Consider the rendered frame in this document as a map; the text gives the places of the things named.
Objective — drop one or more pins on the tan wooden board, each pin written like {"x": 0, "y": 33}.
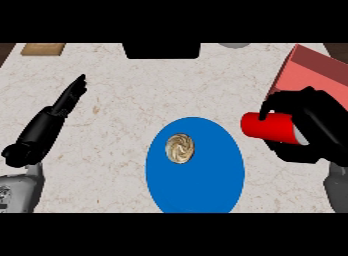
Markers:
{"x": 42, "y": 48}

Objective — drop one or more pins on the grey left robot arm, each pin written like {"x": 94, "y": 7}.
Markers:
{"x": 11, "y": 195}

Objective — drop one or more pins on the red can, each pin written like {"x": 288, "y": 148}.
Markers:
{"x": 270, "y": 128}

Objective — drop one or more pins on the tan round pastry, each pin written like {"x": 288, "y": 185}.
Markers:
{"x": 180, "y": 148}

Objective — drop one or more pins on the black appliance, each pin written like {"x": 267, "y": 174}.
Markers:
{"x": 161, "y": 50}

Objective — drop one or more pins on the red cardboard box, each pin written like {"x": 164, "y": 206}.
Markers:
{"x": 324, "y": 78}

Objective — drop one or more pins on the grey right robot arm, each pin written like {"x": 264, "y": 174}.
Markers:
{"x": 344, "y": 188}

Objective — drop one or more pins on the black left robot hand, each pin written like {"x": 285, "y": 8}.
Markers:
{"x": 39, "y": 130}

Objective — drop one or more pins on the grey round object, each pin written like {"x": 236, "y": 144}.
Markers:
{"x": 234, "y": 45}

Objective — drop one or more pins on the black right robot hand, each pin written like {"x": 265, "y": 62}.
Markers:
{"x": 324, "y": 133}

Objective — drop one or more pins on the blue plate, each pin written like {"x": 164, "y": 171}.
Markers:
{"x": 195, "y": 166}

